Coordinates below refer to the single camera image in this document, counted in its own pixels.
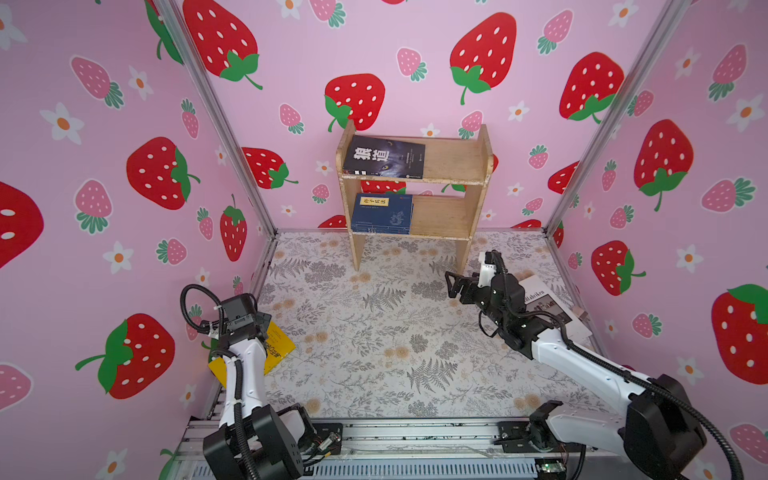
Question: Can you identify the yellow cover book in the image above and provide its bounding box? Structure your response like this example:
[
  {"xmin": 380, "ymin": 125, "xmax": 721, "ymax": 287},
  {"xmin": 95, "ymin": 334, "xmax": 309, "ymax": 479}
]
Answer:
[{"xmin": 208, "ymin": 322, "xmax": 296, "ymax": 386}]

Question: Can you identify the blue book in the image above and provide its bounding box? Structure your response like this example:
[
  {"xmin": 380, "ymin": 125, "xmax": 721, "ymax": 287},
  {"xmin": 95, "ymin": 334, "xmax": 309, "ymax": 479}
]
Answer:
[{"xmin": 350, "ymin": 193, "xmax": 414, "ymax": 235}]

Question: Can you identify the black wolf cover book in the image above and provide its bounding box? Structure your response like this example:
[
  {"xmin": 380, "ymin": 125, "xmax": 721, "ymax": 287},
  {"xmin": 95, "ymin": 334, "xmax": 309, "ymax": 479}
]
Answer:
[{"xmin": 343, "ymin": 135, "xmax": 426, "ymax": 179}]

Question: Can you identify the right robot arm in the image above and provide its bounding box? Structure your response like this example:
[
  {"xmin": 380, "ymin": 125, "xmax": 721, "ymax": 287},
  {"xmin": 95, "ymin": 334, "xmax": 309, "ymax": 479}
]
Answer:
[{"xmin": 445, "ymin": 267, "xmax": 706, "ymax": 479}]

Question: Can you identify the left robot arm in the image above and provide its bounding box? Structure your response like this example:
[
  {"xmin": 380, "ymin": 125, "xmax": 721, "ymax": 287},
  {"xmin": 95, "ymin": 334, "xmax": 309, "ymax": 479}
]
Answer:
[{"xmin": 203, "ymin": 294, "xmax": 304, "ymax": 479}]

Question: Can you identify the white photo cover book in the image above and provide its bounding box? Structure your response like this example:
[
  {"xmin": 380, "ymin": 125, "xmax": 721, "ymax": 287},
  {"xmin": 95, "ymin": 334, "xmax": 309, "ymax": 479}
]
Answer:
[{"xmin": 520, "ymin": 275, "xmax": 592, "ymax": 346}]

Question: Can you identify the wooden two-tier bookshelf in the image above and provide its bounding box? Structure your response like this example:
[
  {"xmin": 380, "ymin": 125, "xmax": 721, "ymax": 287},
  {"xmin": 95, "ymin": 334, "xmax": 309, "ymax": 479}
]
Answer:
[{"xmin": 335, "ymin": 119, "xmax": 496, "ymax": 271}]

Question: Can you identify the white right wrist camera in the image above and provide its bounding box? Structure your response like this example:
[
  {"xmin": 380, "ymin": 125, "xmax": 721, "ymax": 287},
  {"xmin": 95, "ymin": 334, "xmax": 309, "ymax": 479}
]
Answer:
[{"xmin": 478, "ymin": 250, "xmax": 502, "ymax": 288}]

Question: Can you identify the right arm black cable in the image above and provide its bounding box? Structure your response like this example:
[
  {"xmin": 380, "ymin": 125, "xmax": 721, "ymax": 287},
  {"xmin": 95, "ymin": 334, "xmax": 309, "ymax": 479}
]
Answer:
[{"xmin": 476, "ymin": 299, "xmax": 745, "ymax": 480}]

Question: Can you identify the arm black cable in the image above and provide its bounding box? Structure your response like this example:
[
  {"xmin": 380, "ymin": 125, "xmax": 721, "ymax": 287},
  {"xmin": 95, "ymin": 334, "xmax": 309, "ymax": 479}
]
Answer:
[
  {"xmin": 179, "ymin": 283, "xmax": 265, "ymax": 480},
  {"xmin": 476, "ymin": 299, "xmax": 745, "ymax": 480}
]

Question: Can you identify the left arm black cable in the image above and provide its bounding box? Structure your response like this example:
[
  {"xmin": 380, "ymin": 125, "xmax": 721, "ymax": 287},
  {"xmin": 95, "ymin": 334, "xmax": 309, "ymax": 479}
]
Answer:
[{"xmin": 179, "ymin": 283, "xmax": 265, "ymax": 480}]

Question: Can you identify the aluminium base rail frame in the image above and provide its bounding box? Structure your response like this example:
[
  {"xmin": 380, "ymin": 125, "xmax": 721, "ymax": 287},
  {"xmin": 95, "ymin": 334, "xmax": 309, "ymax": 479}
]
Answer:
[{"xmin": 161, "ymin": 416, "xmax": 679, "ymax": 480}]

